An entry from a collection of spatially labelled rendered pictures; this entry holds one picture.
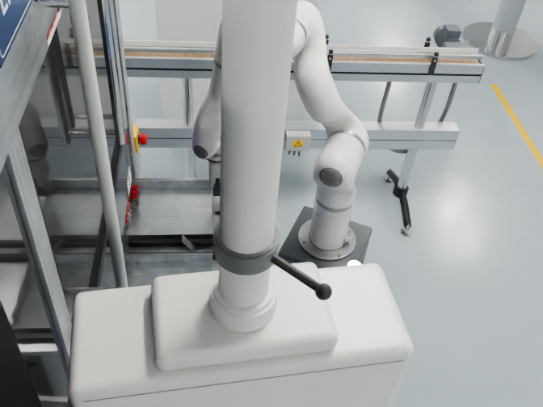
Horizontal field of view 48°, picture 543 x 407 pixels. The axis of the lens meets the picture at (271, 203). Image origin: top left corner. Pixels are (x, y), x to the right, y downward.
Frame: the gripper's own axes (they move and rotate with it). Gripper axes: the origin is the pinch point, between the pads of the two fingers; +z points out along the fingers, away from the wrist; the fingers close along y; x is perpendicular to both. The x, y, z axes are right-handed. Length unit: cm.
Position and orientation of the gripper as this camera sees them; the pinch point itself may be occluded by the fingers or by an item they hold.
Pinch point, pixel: (217, 190)
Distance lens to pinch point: 205.2
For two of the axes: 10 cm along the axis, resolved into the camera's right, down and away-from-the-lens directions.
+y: 0.7, 6.8, -7.3
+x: 10.0, -0.2, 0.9
